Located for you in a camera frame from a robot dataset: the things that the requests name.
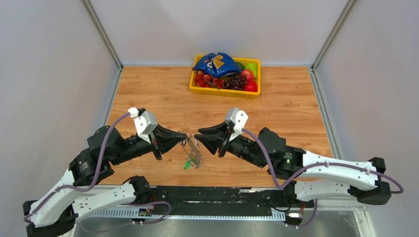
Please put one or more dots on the red cherry cluster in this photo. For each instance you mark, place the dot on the red cherry cluster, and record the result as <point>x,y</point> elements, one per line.
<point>203,79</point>

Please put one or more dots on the yellow plastic bin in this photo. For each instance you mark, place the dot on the yellow plastic bin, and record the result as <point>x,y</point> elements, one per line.
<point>227,92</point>

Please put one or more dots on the blue chips bag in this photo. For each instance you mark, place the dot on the blue chips bag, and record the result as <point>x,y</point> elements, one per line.
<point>217,65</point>

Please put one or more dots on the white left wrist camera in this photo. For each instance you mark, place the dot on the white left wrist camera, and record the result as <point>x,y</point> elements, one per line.
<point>145,122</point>

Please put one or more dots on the red tomato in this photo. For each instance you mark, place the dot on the red tomato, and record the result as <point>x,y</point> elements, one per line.
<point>251,86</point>

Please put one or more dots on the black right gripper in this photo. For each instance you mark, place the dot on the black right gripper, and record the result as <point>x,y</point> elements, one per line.
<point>212,140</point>

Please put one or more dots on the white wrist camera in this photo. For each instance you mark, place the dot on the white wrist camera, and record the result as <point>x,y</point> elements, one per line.
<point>145,122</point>
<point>236,119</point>

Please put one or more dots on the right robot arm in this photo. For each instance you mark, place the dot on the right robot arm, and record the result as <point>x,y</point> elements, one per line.
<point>300,174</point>

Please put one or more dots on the red apple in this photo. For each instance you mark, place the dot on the red apple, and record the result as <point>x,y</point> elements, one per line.
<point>247,75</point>

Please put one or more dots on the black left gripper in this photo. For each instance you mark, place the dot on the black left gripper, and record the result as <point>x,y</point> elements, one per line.
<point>165,138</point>

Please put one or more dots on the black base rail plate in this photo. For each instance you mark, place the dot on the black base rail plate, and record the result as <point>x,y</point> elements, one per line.
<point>218,201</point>

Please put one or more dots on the purple grape bunch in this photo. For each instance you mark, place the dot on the purple grape bunch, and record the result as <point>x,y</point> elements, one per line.
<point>235,82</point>

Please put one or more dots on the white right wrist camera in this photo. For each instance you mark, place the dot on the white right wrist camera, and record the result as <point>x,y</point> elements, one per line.
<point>236,119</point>

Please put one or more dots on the green apple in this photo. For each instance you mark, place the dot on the green apple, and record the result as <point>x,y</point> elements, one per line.
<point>253,67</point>

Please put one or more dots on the dark green avocado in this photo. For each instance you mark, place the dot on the dark green avocado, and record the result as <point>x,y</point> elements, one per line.
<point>240,65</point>

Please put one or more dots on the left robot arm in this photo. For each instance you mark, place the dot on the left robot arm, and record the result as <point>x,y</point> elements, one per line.
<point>57,212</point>

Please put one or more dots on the green key tag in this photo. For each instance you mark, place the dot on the green key tag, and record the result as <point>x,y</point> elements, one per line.
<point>187,165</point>

